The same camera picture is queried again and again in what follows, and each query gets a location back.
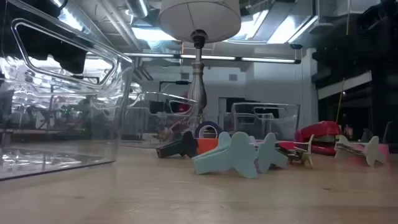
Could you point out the clear plastic bin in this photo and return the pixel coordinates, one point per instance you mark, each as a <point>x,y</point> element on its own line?
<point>149,137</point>
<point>280,124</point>
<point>119,93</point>

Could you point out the person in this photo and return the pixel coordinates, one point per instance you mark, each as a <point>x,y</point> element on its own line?
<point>182,107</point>

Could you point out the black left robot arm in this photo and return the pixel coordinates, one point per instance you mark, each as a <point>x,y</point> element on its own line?
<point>34,43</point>

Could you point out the red stapler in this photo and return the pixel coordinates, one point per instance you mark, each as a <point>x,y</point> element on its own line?
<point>320,130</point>

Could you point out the lavender staple remover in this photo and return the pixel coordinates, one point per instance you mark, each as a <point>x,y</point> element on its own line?
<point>252,140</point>

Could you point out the grey wall vent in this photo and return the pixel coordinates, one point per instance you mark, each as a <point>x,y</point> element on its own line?
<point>233,77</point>
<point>185,76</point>

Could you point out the black staple remover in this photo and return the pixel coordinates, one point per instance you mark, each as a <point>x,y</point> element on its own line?
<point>177,148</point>

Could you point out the silver ventilation duct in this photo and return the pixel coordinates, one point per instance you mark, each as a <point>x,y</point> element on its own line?
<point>138,7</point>

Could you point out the grey chair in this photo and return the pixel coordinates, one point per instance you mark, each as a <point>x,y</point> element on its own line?
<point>391,133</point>

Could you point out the pink tape roll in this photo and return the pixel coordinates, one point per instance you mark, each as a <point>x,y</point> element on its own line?
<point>384,151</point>

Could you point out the teal staple remover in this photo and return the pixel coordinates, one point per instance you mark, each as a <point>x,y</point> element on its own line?
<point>239,155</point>
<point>269,154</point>

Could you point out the blue tape roll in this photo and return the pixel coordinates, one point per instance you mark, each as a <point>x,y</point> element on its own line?
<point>214,126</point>

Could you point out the ceiling tube light fixture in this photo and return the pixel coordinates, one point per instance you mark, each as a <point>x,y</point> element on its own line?
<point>211,57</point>

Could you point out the table lamp white shade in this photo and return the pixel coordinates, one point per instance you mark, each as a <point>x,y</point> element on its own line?
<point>199,18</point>

